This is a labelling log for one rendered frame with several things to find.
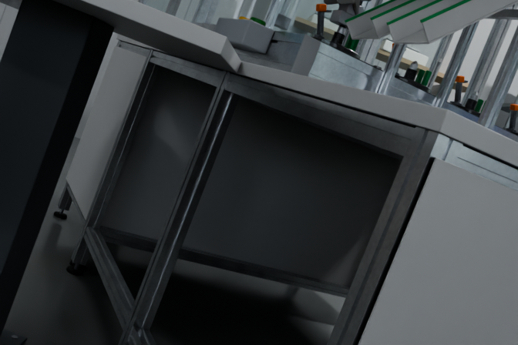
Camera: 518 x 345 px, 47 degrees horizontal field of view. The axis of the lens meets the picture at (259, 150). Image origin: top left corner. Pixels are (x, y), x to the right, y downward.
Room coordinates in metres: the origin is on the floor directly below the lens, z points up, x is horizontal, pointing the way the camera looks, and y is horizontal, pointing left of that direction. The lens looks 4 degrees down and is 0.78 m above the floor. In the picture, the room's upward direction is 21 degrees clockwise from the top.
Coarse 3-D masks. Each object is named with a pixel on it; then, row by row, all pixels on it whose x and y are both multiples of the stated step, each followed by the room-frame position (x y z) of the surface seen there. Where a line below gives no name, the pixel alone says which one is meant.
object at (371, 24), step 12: (396, 0) 1.32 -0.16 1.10; (408, 0) 1.33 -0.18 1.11; (420, 0) 1.20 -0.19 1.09; (432, 0) 1.21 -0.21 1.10; (372, 12) 1.31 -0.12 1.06; (384, 12) 1.18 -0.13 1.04; (396, 12) 1.19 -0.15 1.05; (408, 12) 1.19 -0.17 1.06; (348, 24) 1.30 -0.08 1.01; (360, 24) 1.30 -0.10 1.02; (372, 24) 1.31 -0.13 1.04; (384, 24) 1.18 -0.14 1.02; (360, 36) 1.28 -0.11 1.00; (372, 36) 1.22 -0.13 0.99; (384, 36) 1.19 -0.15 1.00
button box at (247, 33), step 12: (228, 24) 1.50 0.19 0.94; (240, 24) 1.43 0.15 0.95; (252, 24) 1.40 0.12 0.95; (228, 36) 1.47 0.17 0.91; (240, 36) 1.41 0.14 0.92; (252, 36) 1.40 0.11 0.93; (264, 36) 1.42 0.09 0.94; (240, 48) 1.51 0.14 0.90; (252, 48) 1.41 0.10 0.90; (264, 48) 1.42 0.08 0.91
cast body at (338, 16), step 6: (342, 6) 1.52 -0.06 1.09; (348, 6) 1.50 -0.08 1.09; (360, 6) 1.51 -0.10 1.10; (336, 12) 1.51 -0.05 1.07; (342, 12) 1.49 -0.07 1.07; (348, 12) 1.50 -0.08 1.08; (354, 12) 1.51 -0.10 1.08; (360, 12) 1.51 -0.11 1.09; (330, 18) 1.53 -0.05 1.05; (336, 18) 1.50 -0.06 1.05; (342, 18) 1.50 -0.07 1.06; (336, 24) 1.53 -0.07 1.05; (342, 24) 1.50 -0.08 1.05
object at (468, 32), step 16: (464, 32) 1.44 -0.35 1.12; (400, 48) 1.36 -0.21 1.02; (464, 48) 1.44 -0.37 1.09; (512, 48) 1.08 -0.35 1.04; (512, 64) 1.07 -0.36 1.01; (384, 80) 1.36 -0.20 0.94; (448, 80) 1.43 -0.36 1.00; (496, 80) 1.08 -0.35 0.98; (512, 80) 1.07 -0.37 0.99; (448, 96) 1.44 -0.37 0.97; (496, 96) 1.07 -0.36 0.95; (496, 112) 1.07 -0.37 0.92
